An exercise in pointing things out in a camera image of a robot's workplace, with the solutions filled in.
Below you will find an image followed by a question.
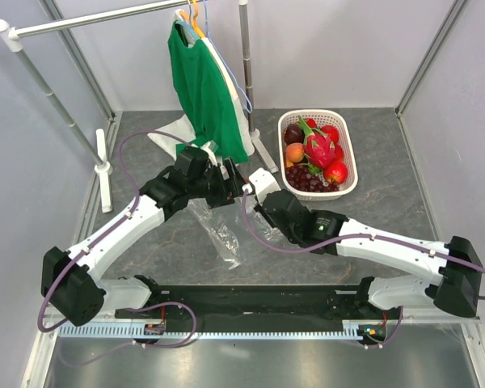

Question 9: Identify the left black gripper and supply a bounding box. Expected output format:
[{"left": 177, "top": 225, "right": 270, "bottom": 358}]
[{"left": 188, "top": 158, "right": 251, "bottom": 209}]

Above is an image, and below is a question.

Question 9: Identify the purple grape bunch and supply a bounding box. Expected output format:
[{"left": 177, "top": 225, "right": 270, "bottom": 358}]
[{"left": 285, "top": 163, "right": 340, "bottom": 192}]

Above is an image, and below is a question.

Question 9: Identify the clear orange zip bag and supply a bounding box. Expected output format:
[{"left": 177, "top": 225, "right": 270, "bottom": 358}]
[{"left": 188, "top": 197, "right": 284, "bottom": 269}]

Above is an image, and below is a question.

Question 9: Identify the orange peach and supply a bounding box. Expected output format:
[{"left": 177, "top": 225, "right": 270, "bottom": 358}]
[{"left": 285, "top": 142, "right": 305, "bottom": 163}]

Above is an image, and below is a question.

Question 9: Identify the pink dragon fruit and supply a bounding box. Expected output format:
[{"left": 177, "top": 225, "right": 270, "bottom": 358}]
[{"left": 298, "top": 116, "right": 335, "bottom": 169}]

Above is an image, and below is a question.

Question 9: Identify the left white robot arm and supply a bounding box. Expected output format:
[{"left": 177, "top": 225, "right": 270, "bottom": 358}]
[{"left": 41, "top": 146, "right": 245, "bottom": 327}]

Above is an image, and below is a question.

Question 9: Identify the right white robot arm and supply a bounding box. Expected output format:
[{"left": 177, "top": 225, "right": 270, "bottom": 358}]
[{"left": 255, "top": 190, "right": 483, "bottom": 318}]

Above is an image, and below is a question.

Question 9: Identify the green t-shirt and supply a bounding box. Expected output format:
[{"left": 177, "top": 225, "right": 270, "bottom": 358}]
[{"left": 167, "top": 21, "right": 252, "bottom": 163}]

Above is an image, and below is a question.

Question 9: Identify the red apple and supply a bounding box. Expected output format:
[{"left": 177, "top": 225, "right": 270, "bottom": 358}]
[{"left": 323, "top": 161, "right": 348, "bottom": 185}]

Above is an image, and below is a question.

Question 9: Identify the white garment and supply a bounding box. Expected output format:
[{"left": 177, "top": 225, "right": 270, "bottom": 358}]
[{"left": 146, "top": 8, "right": 256, "bottom": 162}]

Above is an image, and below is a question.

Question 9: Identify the red bell pepper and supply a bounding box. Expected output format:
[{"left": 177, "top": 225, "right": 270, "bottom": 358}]
[{"left": 305, "top": 118, "right": 317, "bottom": 128}]

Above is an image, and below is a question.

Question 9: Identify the red tomato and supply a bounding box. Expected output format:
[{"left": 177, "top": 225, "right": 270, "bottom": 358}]
[{"left": 321, "top": 125, "right": 340, "bottom": 144}]

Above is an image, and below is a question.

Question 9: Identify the white perforated plastic basket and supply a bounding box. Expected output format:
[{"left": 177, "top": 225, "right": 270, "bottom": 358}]
[{"left": 278, "top": 109, "right": 358, "bottom": 201}]

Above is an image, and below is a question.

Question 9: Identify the orange clothes hanger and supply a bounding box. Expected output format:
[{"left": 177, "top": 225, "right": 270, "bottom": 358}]
[{"left": 179, "top": 0, "right": 206, "bottom": 39}]

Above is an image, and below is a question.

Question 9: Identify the silver clothes rack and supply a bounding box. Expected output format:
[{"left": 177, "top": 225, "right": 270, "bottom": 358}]
[{"left": 0, "top": 0, "right": 279, "bottom": 214}]

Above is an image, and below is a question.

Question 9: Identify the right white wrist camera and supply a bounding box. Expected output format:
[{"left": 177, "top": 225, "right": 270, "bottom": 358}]
[{"left": 242, "top": 168, "right": 281, "bottom": 205}]

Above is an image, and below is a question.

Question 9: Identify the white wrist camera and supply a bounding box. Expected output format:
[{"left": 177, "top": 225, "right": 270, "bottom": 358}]
[
  {"left": 242, "top": 168, "right": 281, "bottom": 205},
  {"left": 195, "top": 141, "right": 218, "bottom": 164}
]

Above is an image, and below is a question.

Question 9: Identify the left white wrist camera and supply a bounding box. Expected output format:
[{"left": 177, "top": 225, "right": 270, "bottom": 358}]
[{"left": 195, "top": 141, "right": 218, "bottom": 164}]

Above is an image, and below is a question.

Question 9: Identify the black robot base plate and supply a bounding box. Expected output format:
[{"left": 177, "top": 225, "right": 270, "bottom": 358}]
[{"left": 115, "top": 282, "right": 405, "bottom": 328}]

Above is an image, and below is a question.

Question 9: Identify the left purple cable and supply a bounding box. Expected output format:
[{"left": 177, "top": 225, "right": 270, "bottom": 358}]
[{"left": 36, "top": 131, "right": 195, "bottom": 334}]

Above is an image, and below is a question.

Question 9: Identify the slotted cable duct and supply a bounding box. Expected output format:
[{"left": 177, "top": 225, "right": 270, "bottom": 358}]
[{"left": 57, "top": 320, "right": 363, "bottom": 340}]

